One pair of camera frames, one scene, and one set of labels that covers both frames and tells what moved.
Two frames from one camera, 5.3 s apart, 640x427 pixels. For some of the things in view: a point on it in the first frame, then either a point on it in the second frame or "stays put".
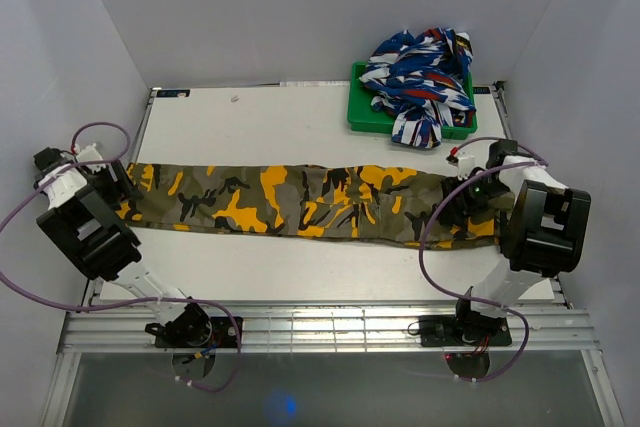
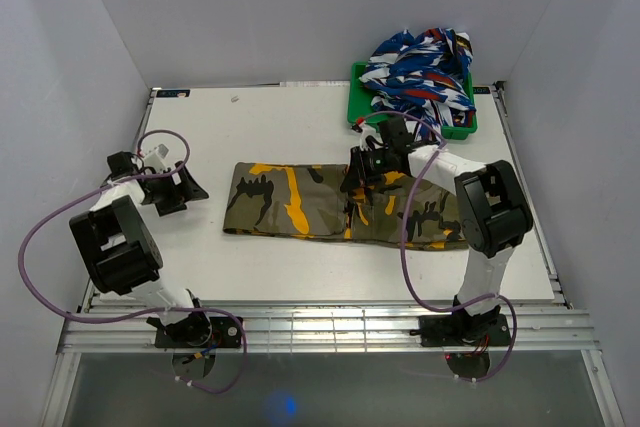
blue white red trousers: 420,79 stays put
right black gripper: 452,212 to 356,176
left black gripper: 120,189 to 188,188
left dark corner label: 172,93 stays put
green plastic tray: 361,115 stays put
